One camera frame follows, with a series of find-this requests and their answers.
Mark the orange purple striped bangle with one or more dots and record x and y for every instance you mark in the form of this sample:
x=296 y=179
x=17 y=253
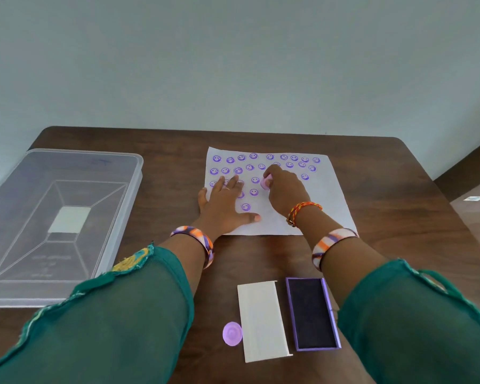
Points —
x=202 y=237
x=332 y=238

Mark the person's left hand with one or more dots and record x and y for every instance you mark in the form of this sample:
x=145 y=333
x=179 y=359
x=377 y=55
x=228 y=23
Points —
x=220 y=211

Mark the white ink pad lid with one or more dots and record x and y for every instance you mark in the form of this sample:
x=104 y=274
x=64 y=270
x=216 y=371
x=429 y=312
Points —
x=262 y=321

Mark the small white floor sticker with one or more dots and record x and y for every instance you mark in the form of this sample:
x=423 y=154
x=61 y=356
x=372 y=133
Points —
x=474 y=198

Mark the green embroidered sleeve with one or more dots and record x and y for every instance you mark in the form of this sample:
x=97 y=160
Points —
x=104 y=323
x=416 y=327

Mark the person's left middle finger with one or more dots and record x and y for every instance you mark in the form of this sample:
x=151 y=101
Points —
x=232 y=184

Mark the person's left thumb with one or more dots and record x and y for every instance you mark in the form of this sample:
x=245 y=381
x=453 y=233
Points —
x=250 y=218

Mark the person's left forearm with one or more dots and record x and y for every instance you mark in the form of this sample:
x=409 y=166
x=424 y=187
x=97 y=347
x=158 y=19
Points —
x=182 y=263

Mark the white paper with purple stamps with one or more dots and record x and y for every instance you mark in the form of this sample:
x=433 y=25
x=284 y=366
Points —
x=328 y=195

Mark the person's right hand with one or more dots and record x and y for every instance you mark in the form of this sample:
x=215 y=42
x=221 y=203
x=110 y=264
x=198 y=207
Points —
x=290 y=191

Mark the person's left little finger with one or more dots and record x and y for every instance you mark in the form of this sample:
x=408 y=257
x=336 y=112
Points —
x=203 y=197

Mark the purple ink pad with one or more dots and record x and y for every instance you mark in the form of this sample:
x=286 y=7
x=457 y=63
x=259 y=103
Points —
x=312 y=313

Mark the person's right thumb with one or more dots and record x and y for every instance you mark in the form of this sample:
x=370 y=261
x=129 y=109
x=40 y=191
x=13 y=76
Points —
x=273 y=192

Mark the pink round stamp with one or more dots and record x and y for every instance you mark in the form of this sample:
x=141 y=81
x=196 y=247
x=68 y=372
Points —
x=266 y=182

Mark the clear plastic storage box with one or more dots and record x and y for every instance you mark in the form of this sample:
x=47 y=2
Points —
x=36 y=219

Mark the person's right forearm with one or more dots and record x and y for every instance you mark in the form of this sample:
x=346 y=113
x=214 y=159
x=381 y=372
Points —
x=344 y=271

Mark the purple round stamp cap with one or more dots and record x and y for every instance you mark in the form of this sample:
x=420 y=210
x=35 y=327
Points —
x=232 y=334

